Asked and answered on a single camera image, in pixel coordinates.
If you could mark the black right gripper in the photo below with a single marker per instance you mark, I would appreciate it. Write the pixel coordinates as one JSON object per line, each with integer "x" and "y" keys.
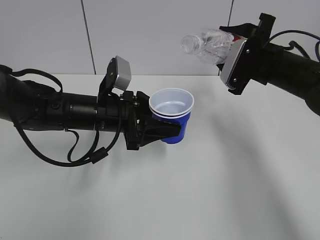
{"x": 258, "y": 58}

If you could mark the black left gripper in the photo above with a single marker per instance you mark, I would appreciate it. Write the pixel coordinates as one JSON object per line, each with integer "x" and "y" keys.
{"x": 127, "y": 112}

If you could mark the clear water bottle red label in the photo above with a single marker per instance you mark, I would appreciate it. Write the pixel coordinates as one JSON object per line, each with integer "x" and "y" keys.
{"x": 210, "y": 47}

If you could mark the blue paper cup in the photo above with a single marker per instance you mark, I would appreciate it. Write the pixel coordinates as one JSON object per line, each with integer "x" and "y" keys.
{"x": 173, "y": 105}

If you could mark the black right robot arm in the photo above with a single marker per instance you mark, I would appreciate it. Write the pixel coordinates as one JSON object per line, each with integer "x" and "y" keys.
{"x": 297, "y": 74}

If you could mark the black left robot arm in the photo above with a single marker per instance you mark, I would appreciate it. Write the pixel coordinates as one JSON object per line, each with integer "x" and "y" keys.
{"x": 38, "y": 107}

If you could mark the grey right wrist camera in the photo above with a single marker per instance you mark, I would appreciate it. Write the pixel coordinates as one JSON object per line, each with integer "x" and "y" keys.
{"x": 233, "y": 73}

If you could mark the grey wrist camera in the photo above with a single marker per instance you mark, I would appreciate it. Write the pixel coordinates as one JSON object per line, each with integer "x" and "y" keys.
{"x": 233, "y": 73}
{"x": 118, "y": 76}

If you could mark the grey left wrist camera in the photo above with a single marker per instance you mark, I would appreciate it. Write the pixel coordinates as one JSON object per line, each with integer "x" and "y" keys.
{"x": 118, "y": 76}

